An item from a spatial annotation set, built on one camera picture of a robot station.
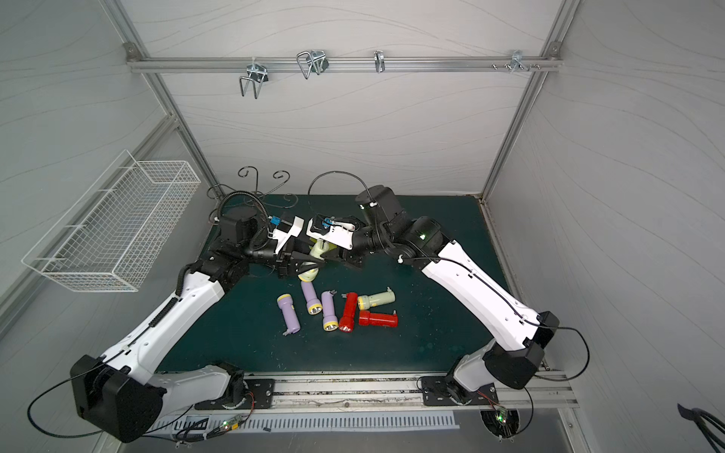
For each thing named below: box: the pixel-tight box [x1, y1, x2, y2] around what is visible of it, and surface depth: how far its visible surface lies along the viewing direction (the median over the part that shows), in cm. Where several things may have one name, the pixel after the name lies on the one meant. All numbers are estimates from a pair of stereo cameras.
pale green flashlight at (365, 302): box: [356, 286, 396, 311], surface depth 90 cm
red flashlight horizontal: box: [358, 309, 400, 328], surface depth 86 cm
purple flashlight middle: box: [300, 281, 323, 316], surface depth 90 cm
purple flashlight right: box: [320, 289, 339, 332], surface depth 88 cm
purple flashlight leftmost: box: [276, 293, 301, 336], surface depth 87 cm
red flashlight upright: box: [338, 291, 358, 334], surface depth 87 cm
